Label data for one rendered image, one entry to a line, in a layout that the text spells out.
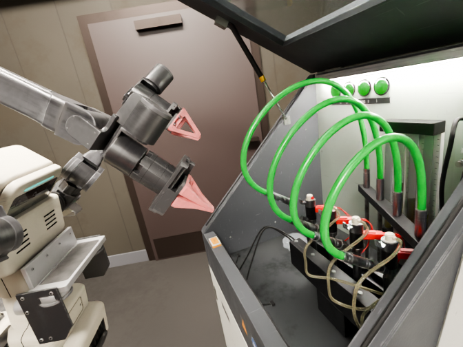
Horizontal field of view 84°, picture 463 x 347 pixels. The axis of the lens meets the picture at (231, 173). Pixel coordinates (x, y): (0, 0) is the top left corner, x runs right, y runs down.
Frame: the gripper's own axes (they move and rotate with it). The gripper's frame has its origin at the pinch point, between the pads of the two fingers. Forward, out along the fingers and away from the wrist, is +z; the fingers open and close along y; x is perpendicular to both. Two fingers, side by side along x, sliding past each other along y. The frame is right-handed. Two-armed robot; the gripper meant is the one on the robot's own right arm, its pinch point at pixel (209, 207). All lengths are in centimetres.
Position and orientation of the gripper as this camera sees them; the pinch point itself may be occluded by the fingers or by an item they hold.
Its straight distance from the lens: 47.8
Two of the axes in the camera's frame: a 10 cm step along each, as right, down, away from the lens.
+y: 6.0, -7.8, -1.7
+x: -0.9, -2.8, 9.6
